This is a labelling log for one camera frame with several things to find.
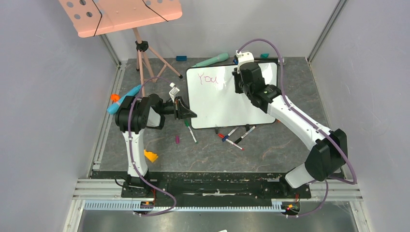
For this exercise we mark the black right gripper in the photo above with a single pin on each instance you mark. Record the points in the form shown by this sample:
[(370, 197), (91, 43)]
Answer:
[(242, 76)]

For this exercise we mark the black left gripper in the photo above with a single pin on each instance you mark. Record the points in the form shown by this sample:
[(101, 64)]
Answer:
[(177, 109)]

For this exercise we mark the white whiteboard black frame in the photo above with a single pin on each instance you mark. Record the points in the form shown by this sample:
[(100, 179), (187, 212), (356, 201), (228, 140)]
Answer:
[(212, 96)]

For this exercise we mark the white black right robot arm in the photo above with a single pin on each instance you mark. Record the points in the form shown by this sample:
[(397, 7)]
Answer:
[(328, 148)]

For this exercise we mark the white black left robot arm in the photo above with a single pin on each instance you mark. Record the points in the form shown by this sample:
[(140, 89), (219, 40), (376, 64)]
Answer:
[(135, 115)]

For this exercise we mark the green whiteboard marker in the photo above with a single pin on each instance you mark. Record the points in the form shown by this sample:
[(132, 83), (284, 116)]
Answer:
[(190, 130)]

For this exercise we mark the red whiteboard marker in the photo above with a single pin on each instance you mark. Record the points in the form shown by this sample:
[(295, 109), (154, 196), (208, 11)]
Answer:
[(229, 141)]

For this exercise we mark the blue whiteboard marker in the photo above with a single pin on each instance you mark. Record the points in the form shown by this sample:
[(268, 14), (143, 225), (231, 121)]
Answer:
[(225, 137)]

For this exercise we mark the black whiteboard marker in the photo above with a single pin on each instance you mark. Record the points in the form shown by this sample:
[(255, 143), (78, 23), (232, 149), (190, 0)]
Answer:
[(244, 135)]

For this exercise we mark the teal flat piece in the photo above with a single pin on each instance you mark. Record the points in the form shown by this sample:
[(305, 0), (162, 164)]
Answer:
[(219, 58)]

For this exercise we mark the blue rectangular block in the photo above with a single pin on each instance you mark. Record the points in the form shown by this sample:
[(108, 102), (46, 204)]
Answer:
[(181, 58)]

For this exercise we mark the yellow stepped wedge block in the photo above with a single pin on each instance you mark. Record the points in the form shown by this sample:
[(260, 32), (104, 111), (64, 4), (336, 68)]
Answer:
[(151, 156)]

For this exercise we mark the orange small toy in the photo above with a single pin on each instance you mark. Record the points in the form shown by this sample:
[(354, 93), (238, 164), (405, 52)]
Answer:
[(115, 97)]

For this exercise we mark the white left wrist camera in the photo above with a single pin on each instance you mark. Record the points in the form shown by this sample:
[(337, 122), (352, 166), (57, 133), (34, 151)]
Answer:
[(173, 91)]

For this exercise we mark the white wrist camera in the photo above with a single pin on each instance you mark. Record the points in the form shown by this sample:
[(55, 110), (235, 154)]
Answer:
[(173, 91), (243, 58)]

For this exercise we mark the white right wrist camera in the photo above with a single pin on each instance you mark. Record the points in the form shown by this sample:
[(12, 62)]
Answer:
[(243, 58)]

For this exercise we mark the blue toy recorder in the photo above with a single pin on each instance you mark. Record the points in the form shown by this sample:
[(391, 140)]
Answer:
[(114, 107)]

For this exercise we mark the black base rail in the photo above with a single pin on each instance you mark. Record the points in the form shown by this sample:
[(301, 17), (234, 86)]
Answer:
[(212, 189)]

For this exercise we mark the white toothed cable rail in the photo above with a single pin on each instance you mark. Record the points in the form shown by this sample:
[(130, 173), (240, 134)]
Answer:
[(140, 206)]

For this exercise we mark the aluminium frame rails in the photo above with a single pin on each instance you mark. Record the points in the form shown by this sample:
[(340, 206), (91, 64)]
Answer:
[(105, 189)]

